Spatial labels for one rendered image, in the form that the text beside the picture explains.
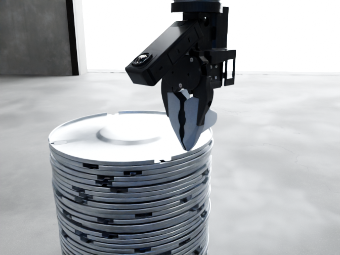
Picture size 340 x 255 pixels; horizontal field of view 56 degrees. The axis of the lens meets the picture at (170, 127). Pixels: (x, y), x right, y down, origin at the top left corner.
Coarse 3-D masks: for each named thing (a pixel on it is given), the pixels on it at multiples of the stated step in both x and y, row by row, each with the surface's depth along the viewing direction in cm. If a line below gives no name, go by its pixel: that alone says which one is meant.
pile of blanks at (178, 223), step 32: (192, 160) 49; (64, 192) 50; (96, 192) 47; (128, 192) 46; (160, 192) 47; (192, 192) 51; (64, 224) 53; (96, 224) 48; (128, 224) 49; (160, 224) 49; (192, 224) 53
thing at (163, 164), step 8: (208, 144) 55; (200, 152) 51; (64, 160) 48; (72, 160) 47; (176, 160) 47; (184, 160) 48; (96, 168) 46; (104, 168) 45; (112, 168) 45; (120, 168) 45; (128, 168) 45; (136, 168) 45; (144, 168) 45; (152, 168) 46
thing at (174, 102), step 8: (168, 96) 48; (176, 96) 47; (184, 96) 48; (168, 104) 48; (176, 104) 47; (168, 112) 49; (176, 112) 47; (184, 112) 48; (176, 120) 48; (184, 120) 48; (176, 128) 48
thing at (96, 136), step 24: (72, 120) 65; (96, 120) 66; (120, 120) 66; (144, 120) 66; (168, 120) 66; (72, 144) 53; (96, 144) 53; (120, 144) 53; (144, 144) 53; (168, 144) 53
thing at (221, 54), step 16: (192, 16) 43; (208, 16) 44; (224, 16) 46; (208, 32) 45; (224, 32) 46; (192, 48) 43; (208, 48) 45; (224, 48) 47; (176, 64) 45; (192, 64) 43; (208, 64) 43; (176, 80) 45; (192, 80) 43; (224, 80) 47
